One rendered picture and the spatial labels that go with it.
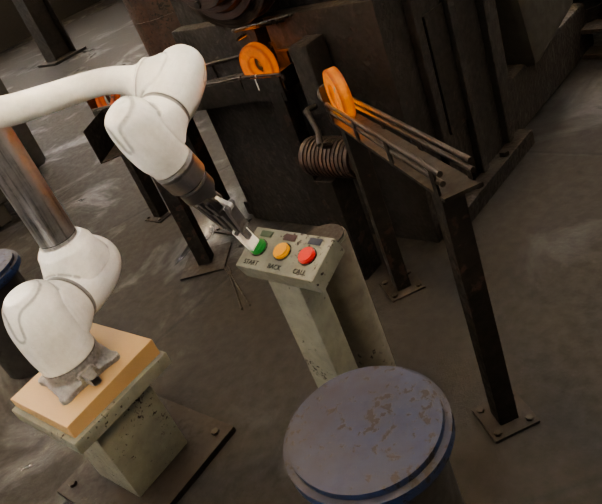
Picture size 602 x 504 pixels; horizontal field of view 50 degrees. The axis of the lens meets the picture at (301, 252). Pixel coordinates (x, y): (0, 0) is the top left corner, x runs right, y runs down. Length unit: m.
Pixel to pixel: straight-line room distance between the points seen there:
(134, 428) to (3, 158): 0.77
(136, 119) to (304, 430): 0.65
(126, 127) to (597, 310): 1.35
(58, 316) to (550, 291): 1.37
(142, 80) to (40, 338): 0.69
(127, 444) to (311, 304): 0.68
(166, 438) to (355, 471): 0.88
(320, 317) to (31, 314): 0.68
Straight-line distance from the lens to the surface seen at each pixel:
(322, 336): 1.51
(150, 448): 1.92
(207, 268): 2.74
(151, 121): 1.23
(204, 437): 1.99
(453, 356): 1.92
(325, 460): 1.21
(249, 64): 2.32
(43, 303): 1.68
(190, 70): 1.34
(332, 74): 1.82
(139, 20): 5.19
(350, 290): 1.62
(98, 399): 1.71
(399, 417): 1.22
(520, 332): 1.95
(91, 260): 1.79
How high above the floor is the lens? 1.33
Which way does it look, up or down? 31 degrees down
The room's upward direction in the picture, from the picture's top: 23 degrees counter-clockwise
